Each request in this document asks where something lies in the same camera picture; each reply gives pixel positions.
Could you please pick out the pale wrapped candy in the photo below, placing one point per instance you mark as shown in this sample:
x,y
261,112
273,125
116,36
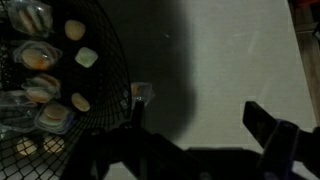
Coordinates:
x,y
37,56
30,18
41,88
53,115

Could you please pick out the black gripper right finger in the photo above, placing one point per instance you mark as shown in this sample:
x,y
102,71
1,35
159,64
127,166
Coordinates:
x,y
276,140

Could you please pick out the clear plastic wrapper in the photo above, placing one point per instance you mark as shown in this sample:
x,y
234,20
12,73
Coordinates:
x,y
15,111

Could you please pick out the small yellow candy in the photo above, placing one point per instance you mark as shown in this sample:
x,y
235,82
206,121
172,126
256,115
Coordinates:
x,y
26,146
53,143
86,57
74,30
80,101

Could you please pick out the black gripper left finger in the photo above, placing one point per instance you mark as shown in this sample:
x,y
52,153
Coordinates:
x,y
133,153

